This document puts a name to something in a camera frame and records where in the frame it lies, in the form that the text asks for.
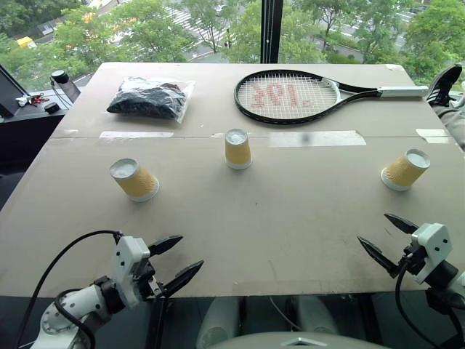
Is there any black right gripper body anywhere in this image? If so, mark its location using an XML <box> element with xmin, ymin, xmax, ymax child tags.
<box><xmin>397</xmin><ymin>243</ymin><xmax>428</xmax><ymax>277</ymax></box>

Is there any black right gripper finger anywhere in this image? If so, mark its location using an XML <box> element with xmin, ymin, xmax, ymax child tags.
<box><xmin>357</xmin><ymin>235</ymin><xmax>401</xmax><ymax>279</ymax></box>
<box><xmin>384</xmin><ymin>213</ymin><xmax>419</xmax><ymax>236</ymax></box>

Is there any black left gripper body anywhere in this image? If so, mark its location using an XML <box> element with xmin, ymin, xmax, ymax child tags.
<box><xmin>136</xmin><ymin>258</ymin><xmax>165</xmax><ymax>300</ymax></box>

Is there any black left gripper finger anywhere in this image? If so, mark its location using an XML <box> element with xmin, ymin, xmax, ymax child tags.
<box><xmin>161</xmin><ymin>259</ymin><xmax>206</xmax><ymax>297</ymax></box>
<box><xmin>147</xmin><ymin>235</ymin><xmax>184</xmax><ymax>256</ymax></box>

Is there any yellow ribbed paper cup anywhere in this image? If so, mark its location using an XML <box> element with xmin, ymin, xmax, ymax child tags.
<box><xmin>380</xmin><ymin>148</ymin><xmax>432</xmax><ymax>192</ymax></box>
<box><xmin>109</xmin><ymin>157</ymin><xmax>161</xmax><ymax>203</ymax></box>
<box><xmin>224</xmin><ymin>128</ymin><xmax>254</xmax><ymax>171</ymax></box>

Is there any grey rounded robot leg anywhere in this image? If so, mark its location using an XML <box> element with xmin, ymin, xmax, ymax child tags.
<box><xmin>195</xmin><ymin>296</ymin><xmax>241</xmax><ymax>349</ymax></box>
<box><xmin>293</xmin><ymin>296</ymin><xmax>341</xmax><ymax>336</ymax></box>

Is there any short clear tape strip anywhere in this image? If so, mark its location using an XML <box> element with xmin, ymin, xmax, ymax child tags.
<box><xmin>415</xmin><ymin>128</ymin><xmax>453</xmax><ymax>144</ymax></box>

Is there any grey trouser leg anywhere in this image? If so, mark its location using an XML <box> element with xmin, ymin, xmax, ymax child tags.
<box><xmin>434</xmin><ymin>103</ymin><xmax>465</xmax><ymax>151</ymax></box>

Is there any silver robot torso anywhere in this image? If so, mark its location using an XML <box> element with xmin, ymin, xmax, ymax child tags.
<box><xmin>217</xmin><ymin>332</ymin><xmax>392</xmax><ymax>349</ymax></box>

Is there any wide clear tape strip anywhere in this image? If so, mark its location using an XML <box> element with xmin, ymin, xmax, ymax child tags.
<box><xmin>267</xmin><ymin>130</ymin><xmax>367</xmax><ymax>148</ymax></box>

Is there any black and white sneaker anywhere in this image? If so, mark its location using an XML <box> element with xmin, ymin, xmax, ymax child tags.
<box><xmin>425</xmin><ymin>64</ymin><xmax>464</xmax><ymax>108</ymax></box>

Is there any clear bag of black items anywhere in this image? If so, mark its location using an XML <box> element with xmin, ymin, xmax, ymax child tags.
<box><xmin>105</xmin><ymin>76</ymin><xmax>196</xmax><ymax>127</ymax></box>

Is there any black and white tennis racket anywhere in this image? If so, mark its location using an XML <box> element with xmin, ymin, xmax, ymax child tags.
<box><xmin>233</xmin><ymin>68</ymin><xmax>430</xmax><ymax>128</ymax></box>

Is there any black side desk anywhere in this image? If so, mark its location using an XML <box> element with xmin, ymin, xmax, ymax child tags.
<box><xmin>0</xmin><ymin>74</ymin><xmax>92</xmax><ymax>212</ymax></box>

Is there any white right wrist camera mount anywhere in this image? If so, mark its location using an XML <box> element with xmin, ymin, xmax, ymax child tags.
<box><xmin>410</xmin><ymin>222</ymin><xmax>453</xmax><ymax>285</ymax></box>

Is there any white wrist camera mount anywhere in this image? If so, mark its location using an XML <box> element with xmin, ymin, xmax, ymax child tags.
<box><xmin>410</xmin><ymin>222</ymin><xmax>453</xmax><ymax>285</ymax></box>
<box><xmin>110</xmin><ymin>236</ymin><xmax>151</xmax><ymax>307</ymax></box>

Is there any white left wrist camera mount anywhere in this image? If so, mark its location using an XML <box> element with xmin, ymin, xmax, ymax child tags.
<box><xmin>110</xmin><ymin>236</ymin><xmax>151</xmax><ymax>307</ymax></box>

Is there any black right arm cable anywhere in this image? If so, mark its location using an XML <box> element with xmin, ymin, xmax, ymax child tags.
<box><xmin>394</xmin><ymin>260</ymin><xmax>465</xmax><ymax>349</ymax></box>

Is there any black window frame post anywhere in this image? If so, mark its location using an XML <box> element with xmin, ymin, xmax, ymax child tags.
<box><xmin>260</xmin><ymin>0</ymin><xmax>284</xmax><ymax>65</ymax></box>

